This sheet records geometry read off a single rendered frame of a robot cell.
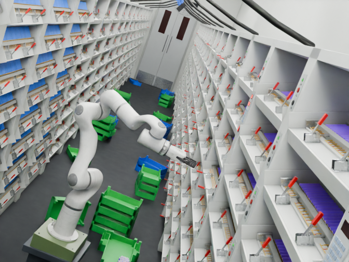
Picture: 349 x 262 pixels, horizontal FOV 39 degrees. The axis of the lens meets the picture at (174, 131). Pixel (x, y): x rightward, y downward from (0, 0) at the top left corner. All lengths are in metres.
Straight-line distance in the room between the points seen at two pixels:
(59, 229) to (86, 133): 0.58
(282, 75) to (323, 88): 0.70
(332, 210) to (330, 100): 0.37
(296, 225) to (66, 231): 1.88
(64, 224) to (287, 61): 1.56
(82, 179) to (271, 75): 1.20
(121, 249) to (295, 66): 2.02
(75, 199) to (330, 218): 1.83
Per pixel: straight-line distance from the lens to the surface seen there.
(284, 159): 1.61
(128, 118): 2.66
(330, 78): 1.59
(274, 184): 1.62
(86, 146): 2.84
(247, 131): 2.29
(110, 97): 2.74
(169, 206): 4.45
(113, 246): 3.71
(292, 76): 2.28
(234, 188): 2.14
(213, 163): 3.04
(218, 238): 2.12
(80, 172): 2.81
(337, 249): 1.00
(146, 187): 4.91
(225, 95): 3.47
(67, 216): 2.94
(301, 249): 1.21
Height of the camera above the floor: 1.75
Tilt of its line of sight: 12 degrees down
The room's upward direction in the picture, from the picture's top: 20 degrees clockwise
